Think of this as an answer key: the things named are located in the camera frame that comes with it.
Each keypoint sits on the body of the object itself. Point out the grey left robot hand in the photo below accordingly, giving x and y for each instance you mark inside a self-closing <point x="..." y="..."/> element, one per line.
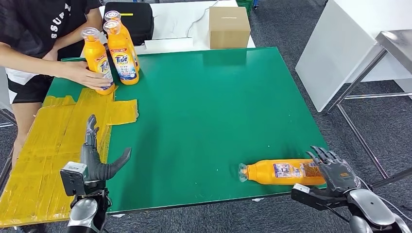
<point x="93" y="164"/>

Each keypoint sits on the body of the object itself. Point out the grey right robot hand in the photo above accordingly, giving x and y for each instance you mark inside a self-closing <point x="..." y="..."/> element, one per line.
<point x="338" y="173"/>

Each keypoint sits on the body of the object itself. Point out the orange detergent bottle clear cap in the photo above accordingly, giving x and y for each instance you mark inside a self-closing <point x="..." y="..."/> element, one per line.
<point x="95" y="54"/>
<point x="124" y="64"/>
<point x="126" y="32"/>
<point x="264" y="175"/>

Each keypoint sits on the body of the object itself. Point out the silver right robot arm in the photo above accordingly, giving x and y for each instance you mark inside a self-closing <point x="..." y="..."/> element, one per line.
<point x="373" y="209"/>

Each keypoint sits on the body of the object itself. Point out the yellow taped cardboard mat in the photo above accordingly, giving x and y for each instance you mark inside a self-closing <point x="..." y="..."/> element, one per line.
<point x="42" y="167"/>

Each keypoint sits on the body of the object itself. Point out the person's right hand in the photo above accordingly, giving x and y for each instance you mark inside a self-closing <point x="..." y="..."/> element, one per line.
<point x="83" y="77"/>

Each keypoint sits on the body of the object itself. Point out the steel table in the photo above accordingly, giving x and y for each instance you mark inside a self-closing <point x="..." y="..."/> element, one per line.
<point x="397" y="43"/>

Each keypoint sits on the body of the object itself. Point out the black zip case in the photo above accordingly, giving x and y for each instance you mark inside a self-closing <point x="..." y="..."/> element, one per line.
<point x="141" y="22"/>

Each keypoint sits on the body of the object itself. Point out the person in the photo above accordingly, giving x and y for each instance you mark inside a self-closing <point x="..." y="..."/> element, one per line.
<point x="25" y="25"/>

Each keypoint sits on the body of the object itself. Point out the white table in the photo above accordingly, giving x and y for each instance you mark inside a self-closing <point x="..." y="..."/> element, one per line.
<point x="175" y="22"/>

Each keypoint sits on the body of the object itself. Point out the brown cardboard box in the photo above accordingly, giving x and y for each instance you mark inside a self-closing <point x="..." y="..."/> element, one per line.
<point x="229" y="29"/>

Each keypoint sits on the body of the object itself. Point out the green crate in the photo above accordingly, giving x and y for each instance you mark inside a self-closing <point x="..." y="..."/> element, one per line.
<point x="246" y="4"/>

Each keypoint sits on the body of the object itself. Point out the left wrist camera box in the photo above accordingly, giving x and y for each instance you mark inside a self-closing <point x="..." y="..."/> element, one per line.
<point x="72" y="180"/>

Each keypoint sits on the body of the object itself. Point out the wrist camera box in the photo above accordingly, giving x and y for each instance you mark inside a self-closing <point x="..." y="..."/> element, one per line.
<point x="315" y="199"/>
<point x="72" y="180"/>

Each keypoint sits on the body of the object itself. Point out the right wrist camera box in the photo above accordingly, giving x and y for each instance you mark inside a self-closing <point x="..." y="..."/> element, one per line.
<point x="315" y="199"/>

